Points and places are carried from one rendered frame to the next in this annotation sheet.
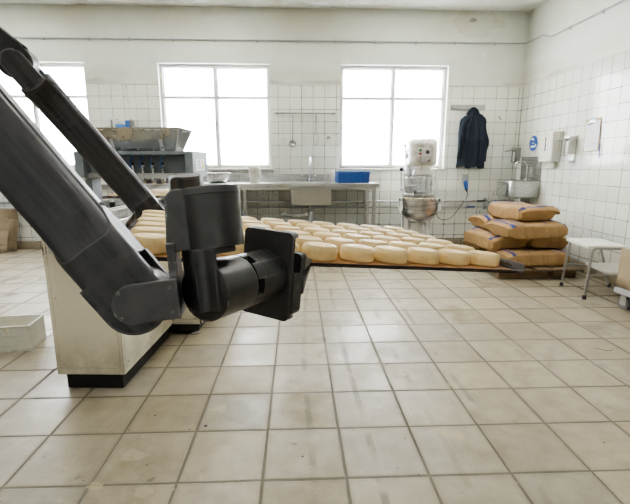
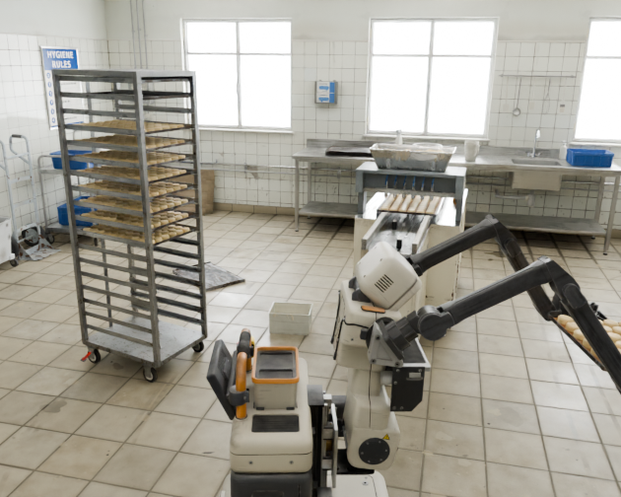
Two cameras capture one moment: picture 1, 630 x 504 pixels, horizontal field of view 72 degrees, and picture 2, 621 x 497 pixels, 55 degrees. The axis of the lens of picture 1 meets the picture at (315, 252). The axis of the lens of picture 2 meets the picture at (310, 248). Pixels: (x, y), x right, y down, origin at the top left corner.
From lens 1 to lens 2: 1.67 m
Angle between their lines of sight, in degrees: 16
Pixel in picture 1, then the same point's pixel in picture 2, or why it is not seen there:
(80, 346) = not seen: hidden behind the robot
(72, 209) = not seen: outside the picture
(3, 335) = (289, 320)
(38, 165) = (617, 356)
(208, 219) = not seen: outside the picture
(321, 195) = (549, 179)
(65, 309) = not seen: hidden behind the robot
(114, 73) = (322, 30)
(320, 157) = (549, 128)
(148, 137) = (423, 159)
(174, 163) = (443, 182)
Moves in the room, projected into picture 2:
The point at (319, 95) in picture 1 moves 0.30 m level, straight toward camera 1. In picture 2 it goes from (557, 54) to (560, 54)
